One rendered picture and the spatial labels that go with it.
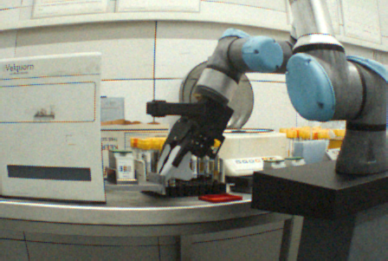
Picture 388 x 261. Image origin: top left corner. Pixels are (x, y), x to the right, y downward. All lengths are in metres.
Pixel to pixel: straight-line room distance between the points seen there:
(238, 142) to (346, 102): 0.68
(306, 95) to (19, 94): 0.55
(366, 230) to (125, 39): 1.14
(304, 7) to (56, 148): 0.55
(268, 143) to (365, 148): 0.65
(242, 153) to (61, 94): 0.66
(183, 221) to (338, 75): 0.46
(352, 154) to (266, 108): 1.07
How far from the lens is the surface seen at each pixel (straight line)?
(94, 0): 1.99
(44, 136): 1.26
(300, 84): 1.13
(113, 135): 1.63
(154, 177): 1.41
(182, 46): 2.09
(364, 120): 1.21
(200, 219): 1.37
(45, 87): 1.26
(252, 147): 1.79
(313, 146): 1.70
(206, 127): 1.41
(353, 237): 1.17
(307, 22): 1.16
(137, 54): 2.03
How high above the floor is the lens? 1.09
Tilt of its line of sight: 1 degrees down
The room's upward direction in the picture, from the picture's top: straight up
